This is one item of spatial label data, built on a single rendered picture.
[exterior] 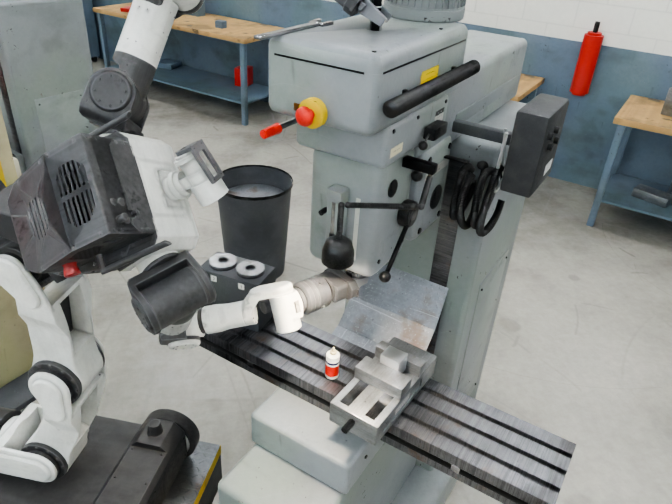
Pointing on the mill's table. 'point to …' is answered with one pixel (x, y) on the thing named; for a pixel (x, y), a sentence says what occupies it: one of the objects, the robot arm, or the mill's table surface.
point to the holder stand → (238, 281)
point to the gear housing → (365, 148)
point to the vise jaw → (383, 377)
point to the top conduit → (429, 89)
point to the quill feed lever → (400, 235)
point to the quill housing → (381, 239)
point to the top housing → (361, 67)
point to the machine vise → (363, 408)
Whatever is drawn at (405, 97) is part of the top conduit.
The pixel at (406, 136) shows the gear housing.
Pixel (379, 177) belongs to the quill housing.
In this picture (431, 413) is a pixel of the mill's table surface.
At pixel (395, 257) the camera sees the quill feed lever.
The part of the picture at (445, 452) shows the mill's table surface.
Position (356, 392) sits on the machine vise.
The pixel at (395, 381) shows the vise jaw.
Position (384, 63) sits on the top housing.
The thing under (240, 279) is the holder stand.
